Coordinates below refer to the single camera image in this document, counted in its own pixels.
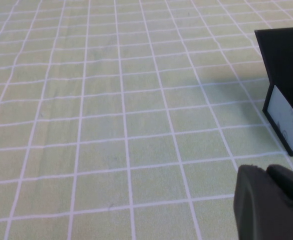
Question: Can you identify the black printed glasses case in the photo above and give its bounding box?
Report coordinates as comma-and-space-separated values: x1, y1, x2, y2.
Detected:
254, 26, 293, 157

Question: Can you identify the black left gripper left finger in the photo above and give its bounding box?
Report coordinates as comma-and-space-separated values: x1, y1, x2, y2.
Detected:
233, 164, 293, 240

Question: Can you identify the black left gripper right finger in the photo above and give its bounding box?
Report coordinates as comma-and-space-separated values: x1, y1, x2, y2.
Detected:
266, 164, 293, 211

